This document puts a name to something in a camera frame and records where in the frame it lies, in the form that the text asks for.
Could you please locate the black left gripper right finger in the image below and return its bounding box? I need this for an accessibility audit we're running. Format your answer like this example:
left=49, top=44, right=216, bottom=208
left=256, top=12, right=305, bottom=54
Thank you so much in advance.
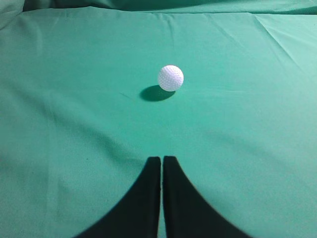
left=163, top=156, right=249, bottom=238

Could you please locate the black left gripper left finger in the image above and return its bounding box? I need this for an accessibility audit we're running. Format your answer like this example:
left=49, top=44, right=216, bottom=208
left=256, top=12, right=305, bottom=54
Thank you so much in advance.
left=78, top=157, right=161, bottom=238

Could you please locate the green cloth backdrop and cover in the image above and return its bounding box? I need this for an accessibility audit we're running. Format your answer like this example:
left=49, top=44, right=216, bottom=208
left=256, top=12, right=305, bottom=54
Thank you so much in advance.
left=0, top=0, right=317, bottom=238

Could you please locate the white dimpled golf ball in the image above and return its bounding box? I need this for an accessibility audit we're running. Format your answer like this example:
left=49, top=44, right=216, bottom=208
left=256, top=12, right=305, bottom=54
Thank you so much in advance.
left=158, top=65, right=184, bottom=92

